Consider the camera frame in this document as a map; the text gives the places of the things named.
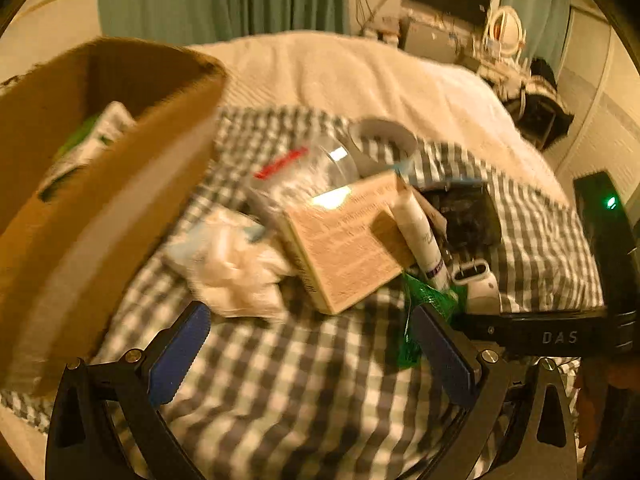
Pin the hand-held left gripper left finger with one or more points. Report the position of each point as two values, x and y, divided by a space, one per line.
180 355

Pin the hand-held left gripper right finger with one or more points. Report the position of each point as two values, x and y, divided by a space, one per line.
445 360

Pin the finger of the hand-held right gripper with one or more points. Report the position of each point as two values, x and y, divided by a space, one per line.
530 335

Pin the white electric shaver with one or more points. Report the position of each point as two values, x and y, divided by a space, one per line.
482 290

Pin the green plastic wrapper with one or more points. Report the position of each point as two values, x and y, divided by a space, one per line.
425 290

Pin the white tissue pack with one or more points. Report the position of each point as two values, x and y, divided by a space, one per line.
235 270

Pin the white tube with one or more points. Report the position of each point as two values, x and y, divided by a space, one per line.
417 230

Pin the black pouch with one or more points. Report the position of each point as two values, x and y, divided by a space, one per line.
470 215

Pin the brown cardboard box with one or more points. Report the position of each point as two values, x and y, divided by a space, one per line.
100 240

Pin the small tan carton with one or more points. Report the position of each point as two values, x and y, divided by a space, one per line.
340 250

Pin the clear plastic jar red label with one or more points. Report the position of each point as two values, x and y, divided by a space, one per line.
310 170

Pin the person's right hand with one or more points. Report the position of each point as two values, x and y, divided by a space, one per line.
622 375

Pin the grey checked cloth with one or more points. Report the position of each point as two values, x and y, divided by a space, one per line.
300 385

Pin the black chair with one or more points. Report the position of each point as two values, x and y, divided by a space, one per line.
540 110

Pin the white dressing table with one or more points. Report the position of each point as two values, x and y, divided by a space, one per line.
500 70

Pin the oval white mirror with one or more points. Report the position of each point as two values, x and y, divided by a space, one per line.
507 30

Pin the narrow green curtain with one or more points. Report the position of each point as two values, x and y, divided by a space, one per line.
540 10

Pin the grey cabinet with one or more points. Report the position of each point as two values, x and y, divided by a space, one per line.
430 40

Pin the white blanket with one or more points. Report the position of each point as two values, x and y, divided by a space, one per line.
350 75

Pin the white low cabinet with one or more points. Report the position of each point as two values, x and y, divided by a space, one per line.
382 34

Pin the wide green curtain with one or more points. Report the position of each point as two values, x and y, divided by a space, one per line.
200 0

